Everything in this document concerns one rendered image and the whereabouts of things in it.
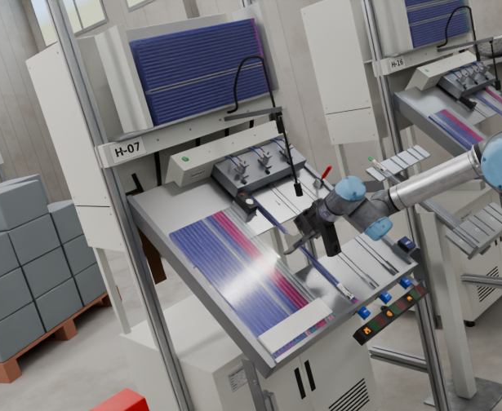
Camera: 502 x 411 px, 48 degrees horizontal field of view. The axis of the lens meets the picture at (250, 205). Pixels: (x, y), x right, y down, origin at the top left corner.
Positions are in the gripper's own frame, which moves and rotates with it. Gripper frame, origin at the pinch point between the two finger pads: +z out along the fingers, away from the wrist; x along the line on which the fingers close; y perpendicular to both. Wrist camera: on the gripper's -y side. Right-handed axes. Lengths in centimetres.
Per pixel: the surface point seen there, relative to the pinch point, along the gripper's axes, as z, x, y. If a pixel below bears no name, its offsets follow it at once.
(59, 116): 21, 38, 85
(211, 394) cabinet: 34, 38, -22
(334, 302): -4.4, 5.3, -20.3
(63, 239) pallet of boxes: 244, -21, 131
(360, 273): -3.7, -11.0, -17.5
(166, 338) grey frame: 38, 39, 2
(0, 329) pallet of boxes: 237, 46, 87
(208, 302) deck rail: 2.4, 37.8, -0.3
